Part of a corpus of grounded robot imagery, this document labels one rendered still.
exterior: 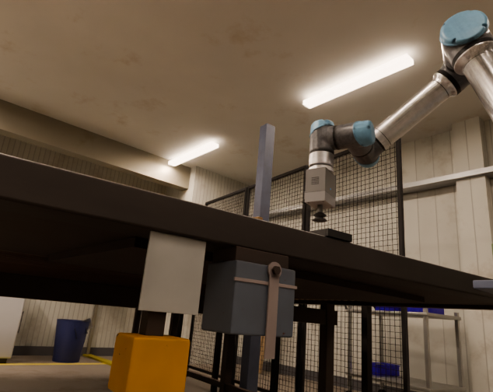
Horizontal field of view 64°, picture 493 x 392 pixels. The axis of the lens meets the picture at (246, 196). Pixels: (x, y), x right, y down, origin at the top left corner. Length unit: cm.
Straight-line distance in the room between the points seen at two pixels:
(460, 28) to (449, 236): 399
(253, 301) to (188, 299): 11
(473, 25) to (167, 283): 101
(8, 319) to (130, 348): 506
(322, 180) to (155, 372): 75
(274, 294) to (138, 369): 26
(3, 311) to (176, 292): 503
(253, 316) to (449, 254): 446
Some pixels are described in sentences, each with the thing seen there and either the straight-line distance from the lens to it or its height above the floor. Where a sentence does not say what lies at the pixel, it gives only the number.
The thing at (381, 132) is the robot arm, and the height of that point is 133.
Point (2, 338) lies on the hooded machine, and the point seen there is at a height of 27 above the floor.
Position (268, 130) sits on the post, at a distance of 353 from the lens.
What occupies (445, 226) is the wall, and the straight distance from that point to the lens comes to 514.
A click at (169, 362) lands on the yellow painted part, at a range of 62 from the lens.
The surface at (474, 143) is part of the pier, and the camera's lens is 514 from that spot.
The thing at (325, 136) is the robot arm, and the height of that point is 128.
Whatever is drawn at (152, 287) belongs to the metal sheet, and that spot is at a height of 77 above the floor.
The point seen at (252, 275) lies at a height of 81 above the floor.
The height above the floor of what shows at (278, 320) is 74.
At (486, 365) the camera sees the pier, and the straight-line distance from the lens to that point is 473.
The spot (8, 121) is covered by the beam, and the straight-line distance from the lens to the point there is 596.
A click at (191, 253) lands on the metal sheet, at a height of 83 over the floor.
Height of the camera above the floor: 74
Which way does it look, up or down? 17 degrees up
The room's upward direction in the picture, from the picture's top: 5 degrees clockwise
